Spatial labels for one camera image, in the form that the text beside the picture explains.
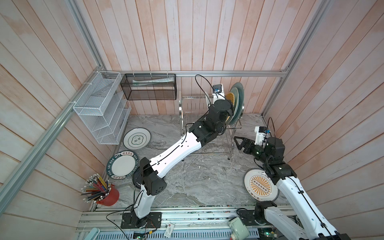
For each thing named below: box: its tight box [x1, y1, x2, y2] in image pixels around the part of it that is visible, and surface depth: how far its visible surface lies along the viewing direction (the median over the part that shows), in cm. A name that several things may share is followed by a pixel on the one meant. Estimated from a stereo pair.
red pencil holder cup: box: [96, 184, 120, 207], surface depth 74 cm
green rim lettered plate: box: [106, 150, 139, 180], surface depth 95 cm
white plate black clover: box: [123, 127, 151, 150], surface depth 107 cm
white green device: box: [228, 216, 250, 240], surface depth 69 cm
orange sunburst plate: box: [243, 168, 280, 202], surface depth 85 cm
